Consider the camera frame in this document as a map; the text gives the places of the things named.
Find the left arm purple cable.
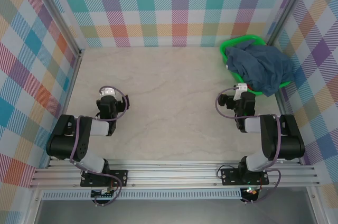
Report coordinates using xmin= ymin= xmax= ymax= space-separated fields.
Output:
xmin=69 ymin=85 xmax=130 ymax=207

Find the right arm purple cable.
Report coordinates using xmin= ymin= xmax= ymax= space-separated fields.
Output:
xmin=215 ymin=88 xmax=282 ymax=205

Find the left controller board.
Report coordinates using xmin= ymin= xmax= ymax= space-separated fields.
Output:
xmin=91 ymin=188 xmax=117 ymax=199

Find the controller board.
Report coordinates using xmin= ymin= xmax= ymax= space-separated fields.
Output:
xmin=242 ymin=186 xmax=260 ymax=197
xmin=91 ymin=188 xmax=117 ymax=199

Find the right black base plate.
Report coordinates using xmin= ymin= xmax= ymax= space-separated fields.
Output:
xmin=220 ymin=167 xmax=270 ymax=186

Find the green plastic basket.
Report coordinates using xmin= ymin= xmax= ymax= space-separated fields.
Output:
xmin=219 ymin=34 xmax=291 ymax=97

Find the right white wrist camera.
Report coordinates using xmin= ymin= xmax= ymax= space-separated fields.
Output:
xmin=234 ymin=82 xmax=249 ymax=100

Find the right controller board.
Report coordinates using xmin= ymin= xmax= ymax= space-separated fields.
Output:
xmin=242 ymin=186 xmax=260 ymax=197

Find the white slotted cable duct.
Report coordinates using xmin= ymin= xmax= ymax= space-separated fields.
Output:
xmin=42 ymin=191 xmax=242 ymax=200

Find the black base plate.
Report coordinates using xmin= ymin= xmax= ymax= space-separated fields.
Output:
xmin=80 ymin=170 xmax=129 ymax=188
xmin=220 ymin=167 xmax=270 ymax=186

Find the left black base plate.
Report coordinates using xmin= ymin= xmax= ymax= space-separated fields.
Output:
xmin=80 ymin=170 xmax=129 ymax=188

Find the blue t-shirt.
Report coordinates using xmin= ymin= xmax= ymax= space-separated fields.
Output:
xmin=226 ymin=43 xmax=294 ymax=97

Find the aluminium mounting rail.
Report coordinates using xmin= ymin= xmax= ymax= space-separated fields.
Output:
xmin=29 ymin=159 xmax=320 ymax=189

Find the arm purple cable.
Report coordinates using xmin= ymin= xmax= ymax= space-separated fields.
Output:
xmin=69 ymin=85 xmax=130 ymax=207
xmin=215 ymin=88 xmax=282 ymax=205

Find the aluminium frame post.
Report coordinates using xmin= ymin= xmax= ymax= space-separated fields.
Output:
xmin=266 ymin=0 xmax=315 ymax=45
xmin=26 ymin=0 xmax=83 ymax=56

